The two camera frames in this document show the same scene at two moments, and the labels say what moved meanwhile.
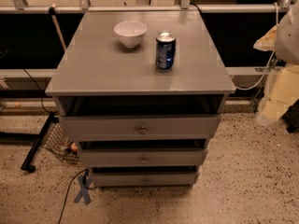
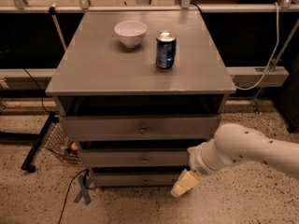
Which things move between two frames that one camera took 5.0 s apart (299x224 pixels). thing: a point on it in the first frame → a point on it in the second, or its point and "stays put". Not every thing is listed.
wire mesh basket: x=58 y=143 stays put
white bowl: x=130 y=33 stays put
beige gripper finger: x=267 y=43 → x=185 y=183
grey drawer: x=143 y=157 stays put
